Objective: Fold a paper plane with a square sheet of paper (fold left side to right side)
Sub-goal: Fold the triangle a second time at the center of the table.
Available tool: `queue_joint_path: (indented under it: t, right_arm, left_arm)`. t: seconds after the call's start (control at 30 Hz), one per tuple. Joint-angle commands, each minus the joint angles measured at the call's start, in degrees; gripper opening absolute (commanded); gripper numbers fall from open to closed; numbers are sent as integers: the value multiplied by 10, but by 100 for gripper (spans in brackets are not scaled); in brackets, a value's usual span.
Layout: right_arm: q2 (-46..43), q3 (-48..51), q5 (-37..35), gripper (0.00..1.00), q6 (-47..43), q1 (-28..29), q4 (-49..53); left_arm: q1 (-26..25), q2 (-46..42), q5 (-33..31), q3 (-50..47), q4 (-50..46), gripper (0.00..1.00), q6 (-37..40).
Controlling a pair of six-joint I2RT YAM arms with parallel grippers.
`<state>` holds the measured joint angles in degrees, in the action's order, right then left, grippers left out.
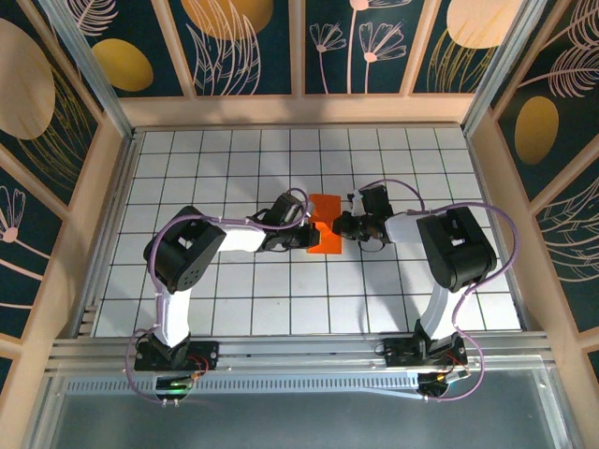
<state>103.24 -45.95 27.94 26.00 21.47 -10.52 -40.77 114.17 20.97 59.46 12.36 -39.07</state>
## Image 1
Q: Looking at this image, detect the black electronics box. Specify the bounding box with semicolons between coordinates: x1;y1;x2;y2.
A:
417;370;471;399
155;375;194;399

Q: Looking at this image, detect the thin black cable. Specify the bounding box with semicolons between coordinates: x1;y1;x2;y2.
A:
357;236;391;253

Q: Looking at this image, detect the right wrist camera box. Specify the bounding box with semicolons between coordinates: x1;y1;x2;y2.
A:
346;187;367;215

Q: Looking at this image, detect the white grid mat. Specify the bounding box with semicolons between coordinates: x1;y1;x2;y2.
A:
93;128;523;337

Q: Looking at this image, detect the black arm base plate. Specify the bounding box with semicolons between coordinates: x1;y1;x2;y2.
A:
383;335;469;369
134;340;221;373

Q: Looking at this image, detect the aluminium corner post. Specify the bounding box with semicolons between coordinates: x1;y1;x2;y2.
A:
460;0;548;137
39;0;140;144

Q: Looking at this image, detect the aluminium rail beam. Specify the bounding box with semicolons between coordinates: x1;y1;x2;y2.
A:
46;330;553;375

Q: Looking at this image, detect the translucent grey panel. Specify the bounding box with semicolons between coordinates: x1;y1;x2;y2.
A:
27;369;577;449

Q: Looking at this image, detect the aluminium side rail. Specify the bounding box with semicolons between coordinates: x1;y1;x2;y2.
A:
74;133;141;339
461;125;534;334

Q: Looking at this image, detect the slotted grey cable duct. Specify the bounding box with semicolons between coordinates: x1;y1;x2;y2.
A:
65;376;422;395

